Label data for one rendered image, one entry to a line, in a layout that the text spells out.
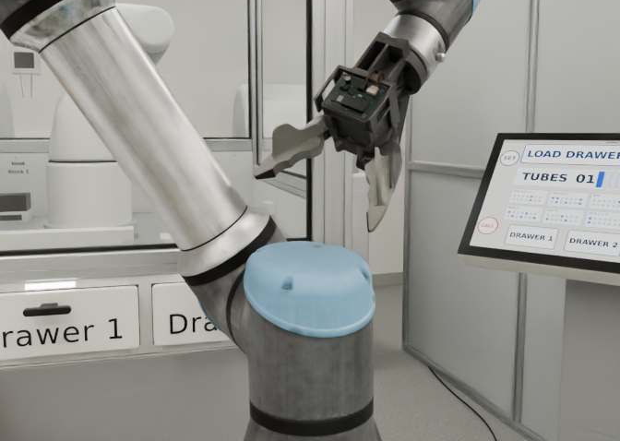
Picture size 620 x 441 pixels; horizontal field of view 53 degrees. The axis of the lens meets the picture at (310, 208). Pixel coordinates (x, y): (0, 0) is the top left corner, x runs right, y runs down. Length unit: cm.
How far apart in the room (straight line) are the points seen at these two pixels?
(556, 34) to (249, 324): 205
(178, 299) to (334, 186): 36
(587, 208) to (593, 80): 109
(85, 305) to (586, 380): 95
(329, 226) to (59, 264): 49
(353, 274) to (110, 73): 29
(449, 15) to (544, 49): 176
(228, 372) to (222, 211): 63
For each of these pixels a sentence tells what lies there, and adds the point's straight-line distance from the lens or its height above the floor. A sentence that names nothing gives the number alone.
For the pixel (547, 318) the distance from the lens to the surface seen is 253.
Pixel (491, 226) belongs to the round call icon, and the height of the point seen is 101.
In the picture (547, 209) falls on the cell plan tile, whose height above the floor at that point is 105.
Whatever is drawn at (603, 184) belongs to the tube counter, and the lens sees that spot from 130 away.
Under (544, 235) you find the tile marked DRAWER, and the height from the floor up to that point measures 101.
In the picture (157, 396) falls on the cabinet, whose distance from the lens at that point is 124.
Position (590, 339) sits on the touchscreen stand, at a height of 80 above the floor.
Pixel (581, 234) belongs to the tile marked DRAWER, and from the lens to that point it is 124.
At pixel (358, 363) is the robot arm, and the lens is 56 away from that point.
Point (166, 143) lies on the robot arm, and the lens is 62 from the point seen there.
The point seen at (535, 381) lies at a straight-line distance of 265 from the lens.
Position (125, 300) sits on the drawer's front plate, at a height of 91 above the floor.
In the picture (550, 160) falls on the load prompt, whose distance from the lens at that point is 136.
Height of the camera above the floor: 120
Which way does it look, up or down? 7 degrees down
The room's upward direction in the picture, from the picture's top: straight up
